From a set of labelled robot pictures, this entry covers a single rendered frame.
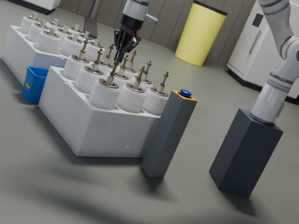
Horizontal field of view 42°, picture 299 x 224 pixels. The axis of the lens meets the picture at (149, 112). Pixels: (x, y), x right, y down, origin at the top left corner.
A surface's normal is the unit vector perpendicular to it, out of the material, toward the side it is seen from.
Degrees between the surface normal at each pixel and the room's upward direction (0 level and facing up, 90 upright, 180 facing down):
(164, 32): 90
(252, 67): 90
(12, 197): 0
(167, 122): 90
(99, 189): 0
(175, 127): 90
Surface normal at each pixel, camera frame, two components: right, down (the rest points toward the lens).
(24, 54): -0.76, -0.09
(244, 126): -0.92, -0.30
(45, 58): 0.54, 0.46
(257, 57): 0.13, 0.36
